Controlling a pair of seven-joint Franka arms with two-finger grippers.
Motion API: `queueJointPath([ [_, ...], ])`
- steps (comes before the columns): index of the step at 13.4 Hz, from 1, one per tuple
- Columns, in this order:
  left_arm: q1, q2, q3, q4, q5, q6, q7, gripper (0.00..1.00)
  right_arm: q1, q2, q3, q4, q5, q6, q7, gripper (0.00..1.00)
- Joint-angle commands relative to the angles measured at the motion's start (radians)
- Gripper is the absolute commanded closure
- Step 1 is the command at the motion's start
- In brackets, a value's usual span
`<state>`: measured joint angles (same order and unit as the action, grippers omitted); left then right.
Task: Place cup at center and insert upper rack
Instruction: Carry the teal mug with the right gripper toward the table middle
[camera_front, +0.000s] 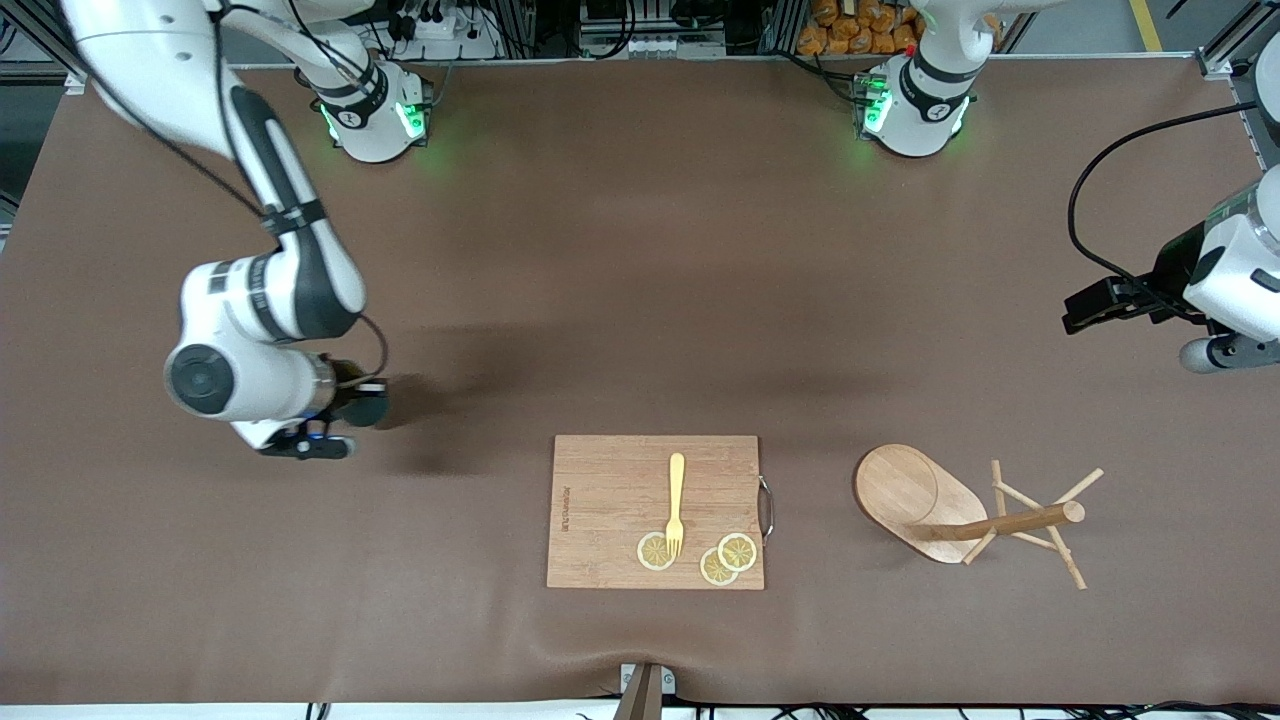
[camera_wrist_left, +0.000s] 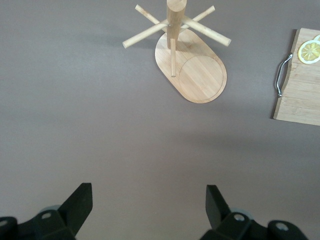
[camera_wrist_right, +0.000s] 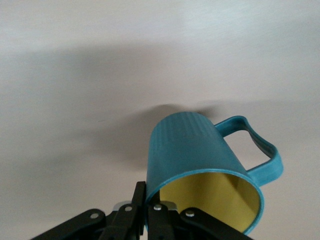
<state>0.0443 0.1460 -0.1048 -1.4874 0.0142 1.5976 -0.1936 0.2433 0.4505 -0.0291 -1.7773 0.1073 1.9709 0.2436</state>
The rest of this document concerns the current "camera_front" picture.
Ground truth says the dark green cup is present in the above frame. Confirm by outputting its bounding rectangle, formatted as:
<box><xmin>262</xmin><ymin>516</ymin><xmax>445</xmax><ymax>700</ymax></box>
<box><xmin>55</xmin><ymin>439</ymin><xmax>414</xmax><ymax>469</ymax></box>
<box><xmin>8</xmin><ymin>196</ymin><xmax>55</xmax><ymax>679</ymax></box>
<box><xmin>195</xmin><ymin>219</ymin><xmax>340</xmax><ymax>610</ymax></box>
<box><xmin>333</xmin><ymin>358</ymin><xmax>390</xmax><ymax>429</ymax></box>

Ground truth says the wooden mug tree rack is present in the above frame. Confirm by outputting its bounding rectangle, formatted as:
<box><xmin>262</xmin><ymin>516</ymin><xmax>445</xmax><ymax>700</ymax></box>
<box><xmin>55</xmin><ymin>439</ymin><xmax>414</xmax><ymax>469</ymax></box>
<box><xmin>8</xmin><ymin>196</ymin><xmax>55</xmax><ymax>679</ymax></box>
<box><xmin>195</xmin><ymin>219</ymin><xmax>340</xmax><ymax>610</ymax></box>
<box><xmin>854</xmin><ymin>444</ymin><xmax>1106</xmax><ymax>591</ymax></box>

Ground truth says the orange packaged goods pile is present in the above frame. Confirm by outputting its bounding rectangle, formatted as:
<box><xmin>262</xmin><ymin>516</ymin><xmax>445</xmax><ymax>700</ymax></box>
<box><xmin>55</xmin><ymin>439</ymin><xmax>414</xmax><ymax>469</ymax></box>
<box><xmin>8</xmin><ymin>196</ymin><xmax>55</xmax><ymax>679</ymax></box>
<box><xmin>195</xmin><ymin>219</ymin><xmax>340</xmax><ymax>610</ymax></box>
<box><xmin>795</xmin><ymin>0</ymin><xmax>929</xmax><ymax>57</ymax></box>

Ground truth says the yellow plastic fork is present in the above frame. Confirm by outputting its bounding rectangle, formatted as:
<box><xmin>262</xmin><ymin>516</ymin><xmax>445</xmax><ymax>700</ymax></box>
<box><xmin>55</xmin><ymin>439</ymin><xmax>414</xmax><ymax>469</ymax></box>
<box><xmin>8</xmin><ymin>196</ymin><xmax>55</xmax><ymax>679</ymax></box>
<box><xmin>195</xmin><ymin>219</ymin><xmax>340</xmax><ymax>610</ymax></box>
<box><xmin>665</xmin><ymin>453</ymin><xmax>687</xmax><ymax>559</ymax></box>

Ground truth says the white socket hub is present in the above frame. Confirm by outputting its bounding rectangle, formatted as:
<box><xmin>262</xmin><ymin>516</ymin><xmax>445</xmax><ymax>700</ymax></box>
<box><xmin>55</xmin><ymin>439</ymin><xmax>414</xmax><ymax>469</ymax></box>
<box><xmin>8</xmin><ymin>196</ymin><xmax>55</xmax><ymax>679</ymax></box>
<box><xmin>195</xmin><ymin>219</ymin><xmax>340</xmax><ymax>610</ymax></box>
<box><xmin>582</xmin><ymin>32</ymin><xmax>727</xmax><ymax>61</ymax></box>

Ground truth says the white power strip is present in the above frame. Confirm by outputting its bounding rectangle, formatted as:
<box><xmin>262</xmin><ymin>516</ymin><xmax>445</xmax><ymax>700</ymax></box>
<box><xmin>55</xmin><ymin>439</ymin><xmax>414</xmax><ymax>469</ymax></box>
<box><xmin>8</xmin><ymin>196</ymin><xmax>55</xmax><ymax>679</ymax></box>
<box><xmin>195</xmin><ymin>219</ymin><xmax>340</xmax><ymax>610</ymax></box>
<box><xmin>395</xmin><ymin>5</ymin><xmax>503</xmax><ymax>61</ymax></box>

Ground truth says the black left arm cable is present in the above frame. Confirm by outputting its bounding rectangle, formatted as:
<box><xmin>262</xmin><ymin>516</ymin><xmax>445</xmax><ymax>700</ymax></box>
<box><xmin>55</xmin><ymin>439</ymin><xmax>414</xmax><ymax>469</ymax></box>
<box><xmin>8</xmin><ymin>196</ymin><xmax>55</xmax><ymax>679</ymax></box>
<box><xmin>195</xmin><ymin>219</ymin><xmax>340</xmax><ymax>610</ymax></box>
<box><xmin>1066</xmin><ymin>100</ymin><xmax>1263</xmax><ymax>326</ymax></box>

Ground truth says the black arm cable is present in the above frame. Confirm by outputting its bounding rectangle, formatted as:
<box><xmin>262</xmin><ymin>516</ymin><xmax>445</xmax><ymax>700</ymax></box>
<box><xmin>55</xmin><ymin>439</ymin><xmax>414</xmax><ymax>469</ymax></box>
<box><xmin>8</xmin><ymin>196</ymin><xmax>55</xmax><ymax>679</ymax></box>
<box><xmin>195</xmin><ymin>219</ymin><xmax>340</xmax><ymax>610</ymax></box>
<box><xmin>60</xmin><ymin>0</ymin><xmax>391</xmax><ymax>391</ymax></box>
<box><xmin>1066</xmin><ymin>100</ymin><xmax>1263</xmax><ymax>326</ymax></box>

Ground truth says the aluminium frame strut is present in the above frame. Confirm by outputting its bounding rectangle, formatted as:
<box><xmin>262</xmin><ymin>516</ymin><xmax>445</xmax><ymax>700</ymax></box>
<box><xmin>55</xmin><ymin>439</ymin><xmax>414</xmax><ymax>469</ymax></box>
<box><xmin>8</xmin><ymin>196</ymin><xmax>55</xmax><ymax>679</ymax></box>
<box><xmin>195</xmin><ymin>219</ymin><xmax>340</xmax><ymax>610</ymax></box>
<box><xmin>1195</xmin><ymin>0</ymin><xmax>1280</xmax><ymax>83</ymax></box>
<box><xmin>0</xmin><ymin>0</ymin><xmax>89</xmax><ymax>97</ymax></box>

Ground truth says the metal table edge bracket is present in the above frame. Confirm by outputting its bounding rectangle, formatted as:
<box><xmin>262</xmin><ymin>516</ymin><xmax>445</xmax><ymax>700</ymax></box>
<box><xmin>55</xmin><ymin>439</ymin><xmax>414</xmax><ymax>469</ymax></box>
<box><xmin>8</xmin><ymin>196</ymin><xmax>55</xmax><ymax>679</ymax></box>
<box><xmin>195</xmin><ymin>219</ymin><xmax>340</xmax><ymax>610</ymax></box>
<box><xmin>618</xmin><ymin>662</ymin><xmax>677</xmax><ymax>720</ymax></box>

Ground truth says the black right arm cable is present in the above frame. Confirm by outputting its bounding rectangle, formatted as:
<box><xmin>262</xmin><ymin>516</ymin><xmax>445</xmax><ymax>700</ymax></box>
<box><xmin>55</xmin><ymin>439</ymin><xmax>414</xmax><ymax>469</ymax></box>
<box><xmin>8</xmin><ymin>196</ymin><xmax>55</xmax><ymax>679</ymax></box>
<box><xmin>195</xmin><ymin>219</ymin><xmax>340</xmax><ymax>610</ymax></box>
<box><xmin>60</xmin><ymin>0</ymin><xmax>391</xmax><ymax>391</ymax></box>

